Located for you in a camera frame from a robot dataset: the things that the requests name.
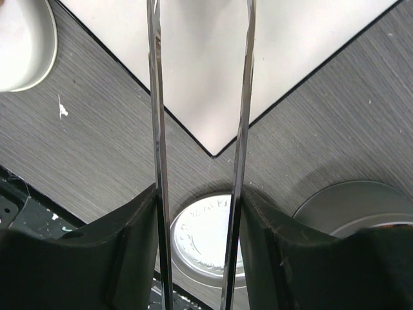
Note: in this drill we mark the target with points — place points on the white lid brown handle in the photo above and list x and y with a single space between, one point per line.
29 44

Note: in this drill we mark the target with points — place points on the white square plate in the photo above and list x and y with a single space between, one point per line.
203 50

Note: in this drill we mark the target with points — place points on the metal tongs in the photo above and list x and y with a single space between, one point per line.
153 9

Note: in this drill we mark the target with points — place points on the round metal tin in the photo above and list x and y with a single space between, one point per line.
342 209

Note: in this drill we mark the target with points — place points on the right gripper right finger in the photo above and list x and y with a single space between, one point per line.
291 266

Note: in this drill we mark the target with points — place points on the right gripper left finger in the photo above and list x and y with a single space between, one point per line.
106 264

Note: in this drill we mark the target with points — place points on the round metal tin lid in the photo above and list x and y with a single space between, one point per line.
199 239

